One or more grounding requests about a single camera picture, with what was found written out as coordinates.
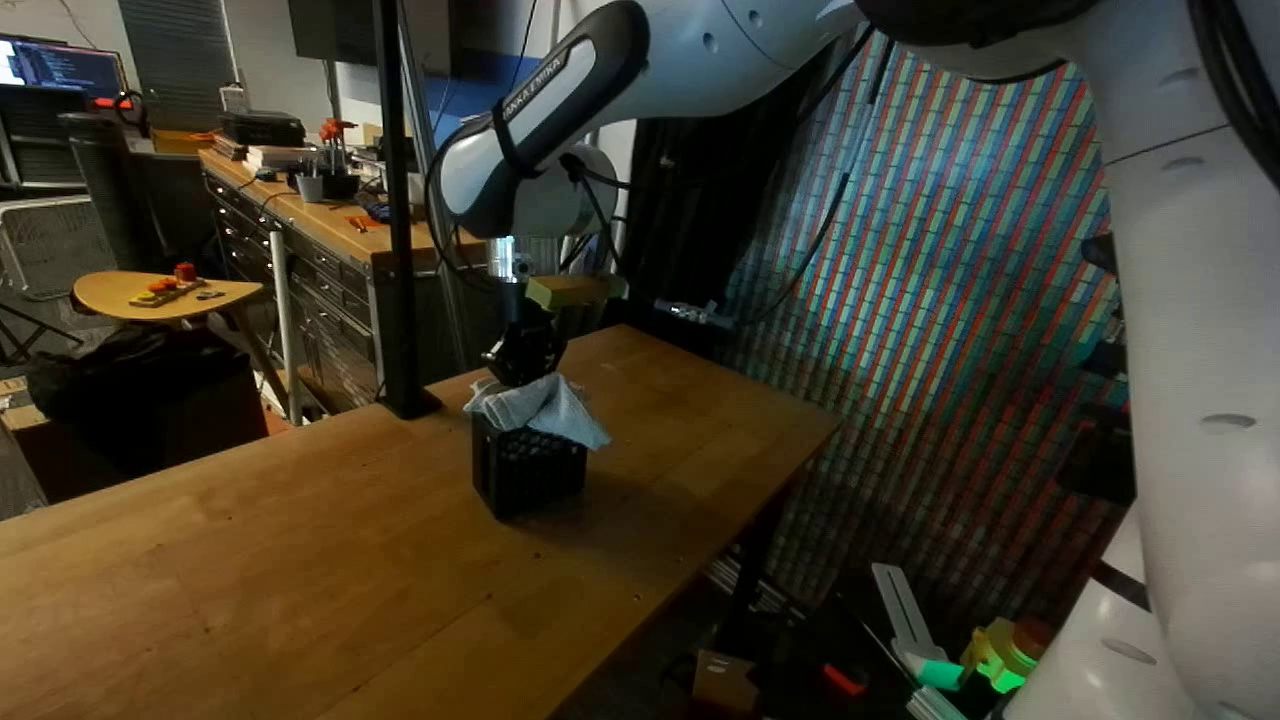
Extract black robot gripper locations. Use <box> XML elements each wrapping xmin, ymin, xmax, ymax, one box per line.
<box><xmin>484</xmin><ymin>300</ymin><xmax>565</xmax><ymax>387</ymax></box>

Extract light grey cloth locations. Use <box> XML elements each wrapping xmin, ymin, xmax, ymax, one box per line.
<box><xmin>463</xmin><ymin>374</ymin><xmax>606</xmax><ymax>451</ymax></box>

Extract black plastic crate box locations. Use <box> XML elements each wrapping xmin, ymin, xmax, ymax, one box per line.
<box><xmin>470</xmin><ymin>416</ymin><xmax>586</xmax><ymax>522</ymax></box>

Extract wooden top drawer cabinet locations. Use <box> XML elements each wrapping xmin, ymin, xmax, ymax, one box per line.
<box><xmin>200</xmin><ymin>153</ymin><xmax>514</xmax><ymax>411</ymax></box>

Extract black vertical pole stand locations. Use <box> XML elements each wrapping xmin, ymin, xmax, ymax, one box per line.
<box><xmin>371</xmin><ymin>0</ymin><xmax>440</xmax><ymax>422</ymax></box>

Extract black bin under stool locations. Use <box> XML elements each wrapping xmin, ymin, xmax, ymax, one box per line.
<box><xmin>26</xmin><ymin>324</ymin><xmax>264</xmax><ymax>475</ymax></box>

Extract round wooden stool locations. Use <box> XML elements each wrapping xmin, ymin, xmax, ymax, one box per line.
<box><xmin>71</xmin><ymin>273</ymin><xmax>260</xmax><ymax>324</ymax></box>

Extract green yellow toy pile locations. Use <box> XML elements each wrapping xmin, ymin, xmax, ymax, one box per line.
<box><xmin>904</xmin><ymin>617</ymin><xmax>1053</xmax><ymax>720</ymax></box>

